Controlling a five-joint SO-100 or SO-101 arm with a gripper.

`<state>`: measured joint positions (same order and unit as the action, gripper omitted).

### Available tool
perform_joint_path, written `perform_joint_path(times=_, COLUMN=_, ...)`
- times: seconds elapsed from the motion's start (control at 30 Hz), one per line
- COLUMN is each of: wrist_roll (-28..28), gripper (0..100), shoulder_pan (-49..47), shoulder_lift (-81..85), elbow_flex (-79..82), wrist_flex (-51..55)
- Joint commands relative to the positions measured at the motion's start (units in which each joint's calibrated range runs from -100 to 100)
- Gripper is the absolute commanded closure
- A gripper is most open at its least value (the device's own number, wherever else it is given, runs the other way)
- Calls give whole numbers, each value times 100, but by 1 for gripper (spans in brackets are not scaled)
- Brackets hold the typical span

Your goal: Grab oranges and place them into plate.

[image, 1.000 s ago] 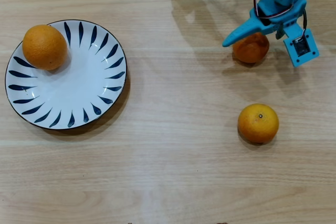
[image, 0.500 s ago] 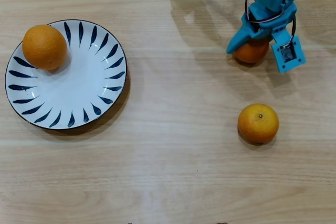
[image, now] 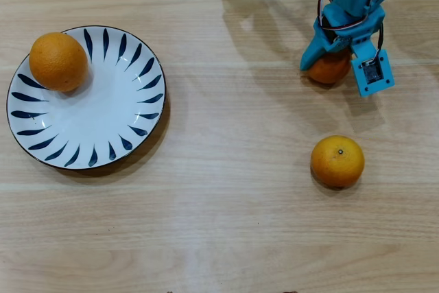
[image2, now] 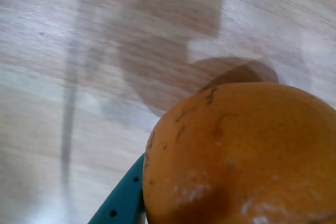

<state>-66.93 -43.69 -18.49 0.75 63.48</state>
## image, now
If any white plate blue leaf pattern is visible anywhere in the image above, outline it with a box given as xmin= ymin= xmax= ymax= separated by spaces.
xmin=5 ymin=25 xmax=168 ymax=171

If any red white black servo wire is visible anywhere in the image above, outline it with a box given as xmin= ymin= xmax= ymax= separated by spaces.
xmin=316 ymin=0 xmax=375 ymax=32

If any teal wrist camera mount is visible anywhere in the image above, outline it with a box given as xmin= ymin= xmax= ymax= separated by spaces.
xmin=348 ymin=40 xmax=396 ymax=98

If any black camera cable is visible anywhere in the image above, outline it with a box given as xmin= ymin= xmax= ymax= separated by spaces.
xmin=369 ymin=20 xmax=385 ymax=67

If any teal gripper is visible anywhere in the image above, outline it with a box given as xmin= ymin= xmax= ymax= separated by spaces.
xmin=300 ymin=0 xmax=385 ymax=71

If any large orange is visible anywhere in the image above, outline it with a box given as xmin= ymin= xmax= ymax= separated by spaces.
xmin=28 ymin=32 xmax=89 ymax=93

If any small orange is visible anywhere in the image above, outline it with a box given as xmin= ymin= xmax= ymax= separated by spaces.
xmin=306 ymin=49 xmax=353 ymax=85

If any orange with dark navel dot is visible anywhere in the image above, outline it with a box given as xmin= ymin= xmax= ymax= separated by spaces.
xmin=310 ymin=134 xmax=366 ymax=189

